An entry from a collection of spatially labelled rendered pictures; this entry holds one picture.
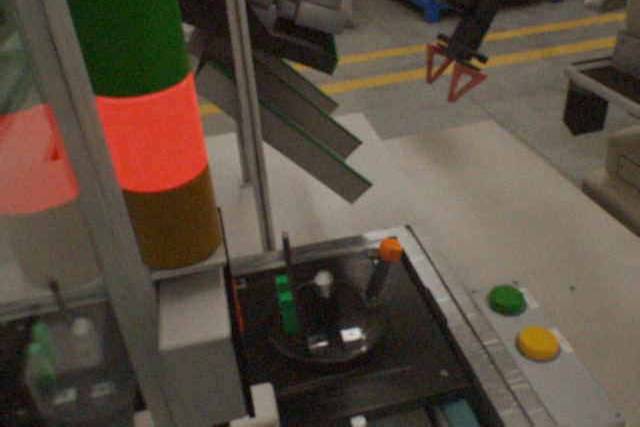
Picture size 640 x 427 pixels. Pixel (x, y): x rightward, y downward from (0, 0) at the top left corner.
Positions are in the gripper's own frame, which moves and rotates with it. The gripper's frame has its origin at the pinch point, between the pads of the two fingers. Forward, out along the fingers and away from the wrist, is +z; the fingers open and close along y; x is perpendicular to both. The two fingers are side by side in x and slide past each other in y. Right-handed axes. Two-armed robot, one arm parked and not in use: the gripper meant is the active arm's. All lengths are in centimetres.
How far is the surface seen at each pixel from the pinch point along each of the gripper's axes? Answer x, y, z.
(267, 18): -1.1, 1.0, 8.4
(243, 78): 1.0, 8.6, 14.2
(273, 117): 8.7, 5.7, 14.6
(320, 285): 17.4, 28.5, 17.4
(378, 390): 25.2, 37.7, 17.1
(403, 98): 157, -234, -13
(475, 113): 171, -202, -42
